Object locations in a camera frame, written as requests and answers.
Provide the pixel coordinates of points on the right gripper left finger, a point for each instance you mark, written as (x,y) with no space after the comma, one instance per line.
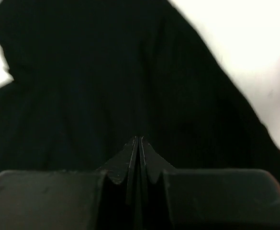
(58,200)

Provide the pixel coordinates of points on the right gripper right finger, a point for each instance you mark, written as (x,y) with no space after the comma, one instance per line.
(206,199)

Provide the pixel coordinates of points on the black t-shirt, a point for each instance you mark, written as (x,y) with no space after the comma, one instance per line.
(88,75)

